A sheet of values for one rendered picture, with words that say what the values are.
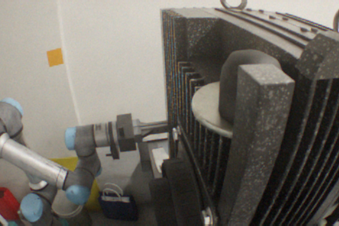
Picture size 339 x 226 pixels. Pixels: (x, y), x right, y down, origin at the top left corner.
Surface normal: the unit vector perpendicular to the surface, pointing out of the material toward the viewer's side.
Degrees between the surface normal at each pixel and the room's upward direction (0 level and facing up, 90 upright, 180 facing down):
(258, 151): 90
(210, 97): 0
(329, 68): 90
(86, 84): 90
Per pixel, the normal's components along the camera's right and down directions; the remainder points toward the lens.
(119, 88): 0.18, 0.52
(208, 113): -0.04, -0.84
